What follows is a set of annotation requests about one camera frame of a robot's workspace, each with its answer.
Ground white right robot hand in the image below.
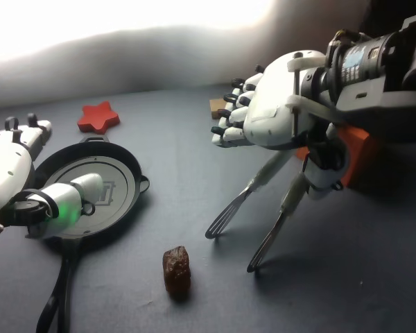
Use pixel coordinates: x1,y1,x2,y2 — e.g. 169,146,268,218
210,50,352,202

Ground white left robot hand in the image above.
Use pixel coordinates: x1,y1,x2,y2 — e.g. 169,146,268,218
0,112,105,241

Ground metal tongs with white handles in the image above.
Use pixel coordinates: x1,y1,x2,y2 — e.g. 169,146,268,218
204,148,315,274

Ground black cast iron skillet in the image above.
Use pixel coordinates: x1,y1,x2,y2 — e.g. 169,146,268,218
34,135,150,333

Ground light wooden block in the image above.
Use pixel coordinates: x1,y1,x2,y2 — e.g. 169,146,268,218
209,99,232,120

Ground orange box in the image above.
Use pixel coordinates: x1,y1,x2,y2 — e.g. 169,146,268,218
296,124,381,190

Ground grey table cloth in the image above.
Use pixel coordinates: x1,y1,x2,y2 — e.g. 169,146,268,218
0,83,416,333

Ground red star block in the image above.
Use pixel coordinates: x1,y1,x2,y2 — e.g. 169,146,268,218
76,100,121,135

